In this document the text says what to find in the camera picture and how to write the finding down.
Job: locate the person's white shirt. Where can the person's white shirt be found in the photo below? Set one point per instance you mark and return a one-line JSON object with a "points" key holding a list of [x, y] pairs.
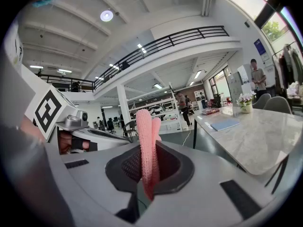
{"points": [[14, 98]]}

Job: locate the blue wall poster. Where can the blue wall poster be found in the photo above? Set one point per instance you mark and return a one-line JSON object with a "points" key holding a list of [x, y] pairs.
{"points": [[259, 46]]}

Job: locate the white shelf rack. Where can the white shelf rack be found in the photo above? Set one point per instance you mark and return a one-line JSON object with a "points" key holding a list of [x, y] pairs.
{"points": [[165, 112]]}

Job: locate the clothes rack with garments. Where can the clothes rack with garments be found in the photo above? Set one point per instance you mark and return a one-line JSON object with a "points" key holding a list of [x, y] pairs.
{"points": [[290, 65]]}

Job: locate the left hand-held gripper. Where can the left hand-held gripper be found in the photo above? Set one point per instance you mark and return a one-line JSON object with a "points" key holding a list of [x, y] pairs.
{"points": [[48, 110]]}

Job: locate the red book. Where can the red book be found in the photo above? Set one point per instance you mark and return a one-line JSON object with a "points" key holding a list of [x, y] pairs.
{"points": [[211, 111]]}

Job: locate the grey chair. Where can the grey chair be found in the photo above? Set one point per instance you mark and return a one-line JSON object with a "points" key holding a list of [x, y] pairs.
{"points": [[261, 101], [278, 105]]}

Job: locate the white board panel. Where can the white board panel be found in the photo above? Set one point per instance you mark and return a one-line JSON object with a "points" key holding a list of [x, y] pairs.
{"points": [[237, 84]]}

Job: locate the pink knitted cloth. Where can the pink knitted cloth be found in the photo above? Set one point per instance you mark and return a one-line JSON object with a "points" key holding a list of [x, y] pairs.
{"points": [[146, 150]]}

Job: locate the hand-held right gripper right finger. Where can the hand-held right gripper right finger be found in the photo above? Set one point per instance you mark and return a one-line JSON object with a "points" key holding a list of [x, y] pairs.
{"points": [[185, 171]]}

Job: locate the round ceiling lamp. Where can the round ceiling lamp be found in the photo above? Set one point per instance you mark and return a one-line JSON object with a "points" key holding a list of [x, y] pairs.
{"points": [[106, 15]]}

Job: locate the blue notebook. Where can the blue notebook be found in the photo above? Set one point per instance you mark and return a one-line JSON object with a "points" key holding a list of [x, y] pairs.
{"points": [[225, 124]]}

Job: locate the black office chair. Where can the black office chair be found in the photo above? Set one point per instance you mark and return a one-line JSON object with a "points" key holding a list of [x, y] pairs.
{"points": [[110, 124]]}

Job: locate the black balcony railing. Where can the black balcony railing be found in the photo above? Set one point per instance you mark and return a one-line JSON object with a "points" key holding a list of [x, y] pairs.
{"points": [[165, 41]]}

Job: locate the person's left forearm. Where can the person's left forearm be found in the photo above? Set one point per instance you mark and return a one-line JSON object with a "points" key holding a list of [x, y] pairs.
{"points": [[30, 130]]}

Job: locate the person's left hand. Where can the person's left hand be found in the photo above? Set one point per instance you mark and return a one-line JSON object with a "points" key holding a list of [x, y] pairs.
{"points": [[65, 142]]}

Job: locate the vase with white flowers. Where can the vase with white flowers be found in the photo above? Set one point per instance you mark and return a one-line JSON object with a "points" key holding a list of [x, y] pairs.
{"points": [[245, 103]]}

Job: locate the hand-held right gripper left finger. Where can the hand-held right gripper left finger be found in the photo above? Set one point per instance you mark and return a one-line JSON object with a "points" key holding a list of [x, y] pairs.
{"points": [[116, 174]]}

